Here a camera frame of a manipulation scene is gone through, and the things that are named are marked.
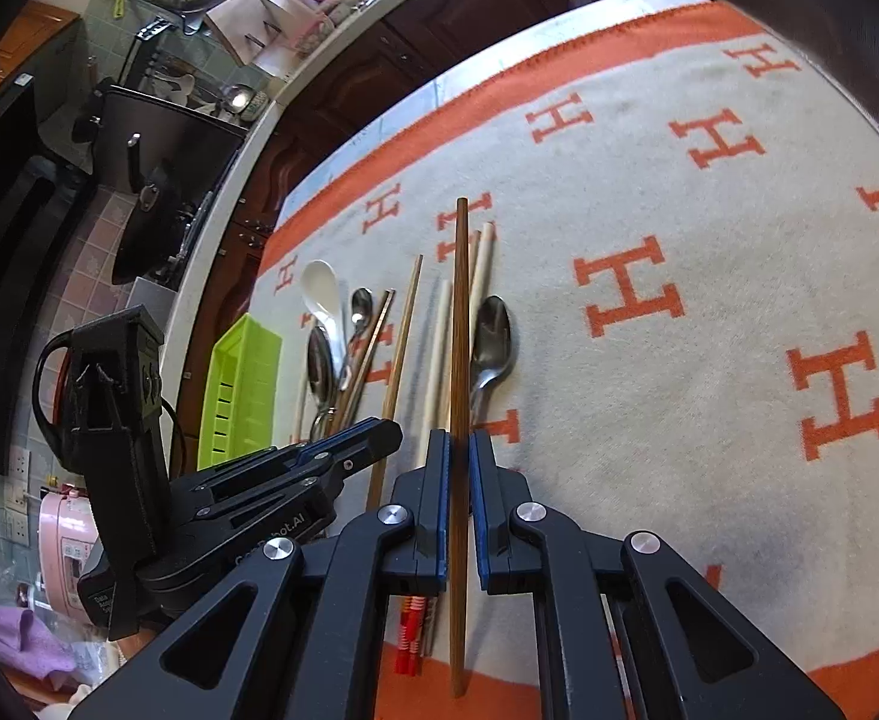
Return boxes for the dark brown wooden chopstick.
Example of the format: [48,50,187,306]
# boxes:
[449,197,470,699]

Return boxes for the thin white chopstick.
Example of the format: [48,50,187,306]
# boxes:
[293,372,309,444]

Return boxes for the pale chopstick red bands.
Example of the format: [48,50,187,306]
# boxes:
[364,255,423,512]
[475,221,496,328]

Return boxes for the red-ended bamboo chopstick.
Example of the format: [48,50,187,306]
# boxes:
[394,596,428,676]
[416,280,452,661]

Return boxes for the white ceramic spoon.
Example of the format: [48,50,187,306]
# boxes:
[302,260,346,382]

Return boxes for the large steel spoon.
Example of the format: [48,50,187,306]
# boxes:
[306,325,335,440]

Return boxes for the green plastic utensil tray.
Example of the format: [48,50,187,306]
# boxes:
[197,314,281,470]

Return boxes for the pink rice cooker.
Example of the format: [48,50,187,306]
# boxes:
[37,486,98,624]

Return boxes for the black wok on stove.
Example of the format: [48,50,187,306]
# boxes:
[110,160,205,288]

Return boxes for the orange white H-pattern cloth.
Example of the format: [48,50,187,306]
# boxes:
[250,0,879,718]

